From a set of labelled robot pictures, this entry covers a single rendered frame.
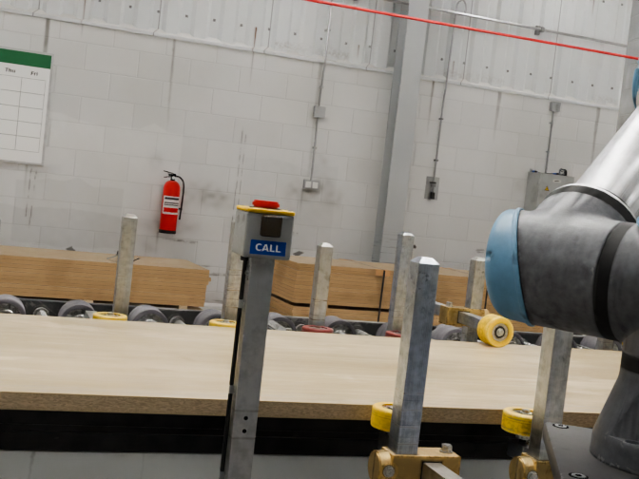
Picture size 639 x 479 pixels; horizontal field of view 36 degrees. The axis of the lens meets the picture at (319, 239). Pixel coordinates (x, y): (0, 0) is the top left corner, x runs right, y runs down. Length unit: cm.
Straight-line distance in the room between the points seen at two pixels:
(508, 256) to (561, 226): 6
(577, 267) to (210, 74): 790
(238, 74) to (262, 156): 76
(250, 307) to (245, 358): 7
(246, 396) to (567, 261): 62
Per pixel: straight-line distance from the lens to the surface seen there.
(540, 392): 163
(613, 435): 94
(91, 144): 854
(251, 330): 140
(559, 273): 95
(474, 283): 276
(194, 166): 870
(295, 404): 164
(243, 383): 141
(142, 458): 164
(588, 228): 97
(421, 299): 148
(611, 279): 93
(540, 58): 1014
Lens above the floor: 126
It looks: 3 degrees down
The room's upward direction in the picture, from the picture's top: 6 degrees clockwise
